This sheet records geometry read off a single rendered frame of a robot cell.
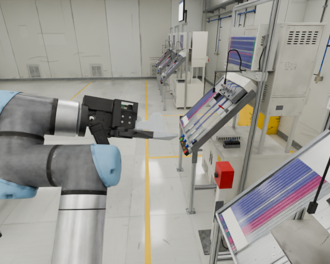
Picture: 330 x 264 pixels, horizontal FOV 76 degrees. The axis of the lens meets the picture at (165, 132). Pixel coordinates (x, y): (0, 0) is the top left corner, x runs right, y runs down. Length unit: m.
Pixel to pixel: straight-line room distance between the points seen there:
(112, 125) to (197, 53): 4.63
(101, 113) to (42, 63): 9.46
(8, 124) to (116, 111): 0.19
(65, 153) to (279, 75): 1.77
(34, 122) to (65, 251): 0.22
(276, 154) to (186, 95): 3.23
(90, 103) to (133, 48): 8.57
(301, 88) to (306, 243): 1.19
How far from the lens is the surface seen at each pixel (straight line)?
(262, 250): 1.11
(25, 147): 0.43
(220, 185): 1.61
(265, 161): 2.24
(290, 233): 1.49
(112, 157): 0.36
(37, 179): 0.41
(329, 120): 1.30
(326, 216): 1.07
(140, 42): 9.00
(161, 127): 0.45
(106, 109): 0.47
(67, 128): 0.45
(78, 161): 0.38
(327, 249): 1.52
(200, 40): 5.02
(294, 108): 2.13
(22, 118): 0.44
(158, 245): 2.05
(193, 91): 5.14
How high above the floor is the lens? 1.63
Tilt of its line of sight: 24 degrees down
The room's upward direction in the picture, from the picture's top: straight up
